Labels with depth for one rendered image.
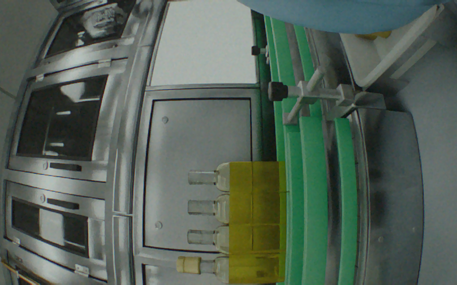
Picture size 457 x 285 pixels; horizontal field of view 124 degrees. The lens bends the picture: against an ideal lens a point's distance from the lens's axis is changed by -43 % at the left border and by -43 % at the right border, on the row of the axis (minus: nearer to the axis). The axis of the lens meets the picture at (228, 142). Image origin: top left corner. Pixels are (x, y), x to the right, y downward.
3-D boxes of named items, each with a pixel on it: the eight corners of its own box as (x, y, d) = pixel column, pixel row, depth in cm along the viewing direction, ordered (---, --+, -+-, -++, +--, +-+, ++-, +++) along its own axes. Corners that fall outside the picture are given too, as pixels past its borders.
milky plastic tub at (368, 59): (366, 30, 36) (334, 22, 36) (413, -45, 15) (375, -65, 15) (391, 97, 32) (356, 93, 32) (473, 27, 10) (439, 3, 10)
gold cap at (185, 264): (201, 275, 36) (179, 273, 36) (202, 259, 38) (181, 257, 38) (198, 273, 33) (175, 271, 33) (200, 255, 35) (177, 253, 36)
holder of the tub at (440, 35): (358, 44, 41) (332, 39, 41) (415, -43, 15) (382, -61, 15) (378, 107, 37) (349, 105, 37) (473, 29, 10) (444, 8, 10)
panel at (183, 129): (252, 1, 72) (169, 5, 73) (253, -4, 69) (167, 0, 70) (262, 261, 49) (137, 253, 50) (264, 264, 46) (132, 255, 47)
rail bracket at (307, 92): (322, 113, 39) (259, 112, 39) (366, 65, 22) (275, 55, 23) (324, 128, 38) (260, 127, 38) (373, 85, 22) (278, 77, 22)
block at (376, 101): (356, 111, 37) (326, 109, 37) (382, 89, 27) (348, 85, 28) (359, 128, 36) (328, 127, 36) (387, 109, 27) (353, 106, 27)
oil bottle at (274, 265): (317, 244, 38) (214, 249, 39) (328, 250, 33) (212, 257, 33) (315, 268, 37) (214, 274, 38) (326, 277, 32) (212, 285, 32)
